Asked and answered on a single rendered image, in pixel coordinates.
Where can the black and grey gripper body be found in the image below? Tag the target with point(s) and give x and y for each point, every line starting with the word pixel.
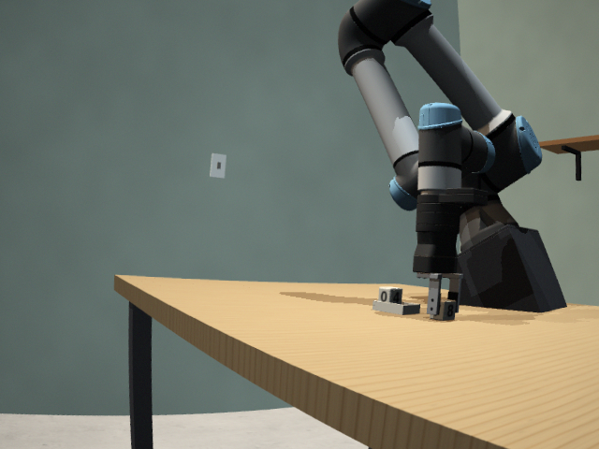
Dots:
pixel 438 214

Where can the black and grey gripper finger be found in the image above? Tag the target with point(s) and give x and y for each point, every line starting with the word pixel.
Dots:
pixel 434 296
pixel 454 287

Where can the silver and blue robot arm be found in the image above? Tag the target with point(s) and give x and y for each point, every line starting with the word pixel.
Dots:
pixel 441 140

